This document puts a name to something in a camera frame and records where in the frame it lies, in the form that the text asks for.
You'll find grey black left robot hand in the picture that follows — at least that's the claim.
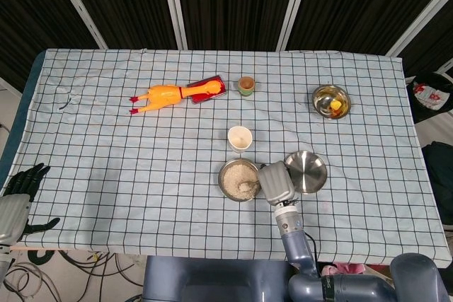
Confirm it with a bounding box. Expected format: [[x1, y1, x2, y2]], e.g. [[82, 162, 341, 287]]
[[0, 163, 61, 243]]

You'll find grey black right robot hand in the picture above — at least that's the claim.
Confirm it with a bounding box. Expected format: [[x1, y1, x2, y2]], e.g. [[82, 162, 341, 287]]
[[257, 160, 297, 208]]

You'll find clear plastic spoon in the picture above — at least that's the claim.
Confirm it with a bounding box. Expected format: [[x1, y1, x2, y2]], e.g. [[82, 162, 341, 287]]
[[237, 178, 262, 192]]

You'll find steel bowl holding rice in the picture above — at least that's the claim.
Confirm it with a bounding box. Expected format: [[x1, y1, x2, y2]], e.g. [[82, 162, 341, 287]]
[[217, 158, 265, 203]]

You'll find white paper cup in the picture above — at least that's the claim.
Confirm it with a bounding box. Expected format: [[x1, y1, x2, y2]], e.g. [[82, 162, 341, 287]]
[[227, 125, 253, 154]]

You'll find steel bowl with yellow toy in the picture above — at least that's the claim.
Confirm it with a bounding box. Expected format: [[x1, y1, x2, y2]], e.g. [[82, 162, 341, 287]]
[[311, 84, 352, 120]]

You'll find small brown green jar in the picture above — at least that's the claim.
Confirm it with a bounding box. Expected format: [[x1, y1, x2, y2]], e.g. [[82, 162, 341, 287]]
[[237, 75, 256, 98]]

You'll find shallow steel plate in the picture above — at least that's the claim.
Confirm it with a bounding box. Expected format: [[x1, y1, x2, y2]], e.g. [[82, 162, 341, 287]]
[[285, 150, 328, 195]]

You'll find pink cloth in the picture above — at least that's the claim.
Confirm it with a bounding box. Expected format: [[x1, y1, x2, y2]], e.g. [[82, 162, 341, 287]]
[[322, 262, 366, 277]]

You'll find red flat tin case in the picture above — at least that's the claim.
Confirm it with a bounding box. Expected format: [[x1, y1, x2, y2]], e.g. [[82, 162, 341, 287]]
[[186, 74, 227, 105]]

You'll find dark blue robot torso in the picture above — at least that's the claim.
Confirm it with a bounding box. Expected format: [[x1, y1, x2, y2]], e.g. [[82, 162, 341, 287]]
[[142, 255, 294, 302]]

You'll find light blue checked tablecloth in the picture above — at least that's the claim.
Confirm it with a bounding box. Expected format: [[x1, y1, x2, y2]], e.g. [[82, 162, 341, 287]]
[[16, 48, 449, 268]]

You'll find yellow rubber chicken toy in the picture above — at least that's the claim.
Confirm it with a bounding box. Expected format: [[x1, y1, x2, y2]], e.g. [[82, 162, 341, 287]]
[[129, 81, 224, 116]]

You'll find black bag with red print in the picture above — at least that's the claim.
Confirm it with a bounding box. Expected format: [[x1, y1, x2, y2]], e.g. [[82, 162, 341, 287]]
[[406, 71, 453, 125]]

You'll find dark bundle beside table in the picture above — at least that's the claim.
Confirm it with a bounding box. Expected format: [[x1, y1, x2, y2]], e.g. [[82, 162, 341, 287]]
[[422, 141, 453, 231]]

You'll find black floor cable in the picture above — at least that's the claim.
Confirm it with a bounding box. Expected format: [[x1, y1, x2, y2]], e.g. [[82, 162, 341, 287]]
[[58, 250, 144, 302], [0, 262, 54, 302]]

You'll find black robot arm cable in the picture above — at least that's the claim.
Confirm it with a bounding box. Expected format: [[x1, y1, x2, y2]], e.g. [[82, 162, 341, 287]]
[[302, 230, 320, 268]]

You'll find white metal frame post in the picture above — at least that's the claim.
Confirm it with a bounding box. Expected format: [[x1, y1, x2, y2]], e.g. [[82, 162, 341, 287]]
[[47, 0, 109, 50], [158, 0, 189, 51], [275, 0, 314, 52], [385, 0, 453, 57]]

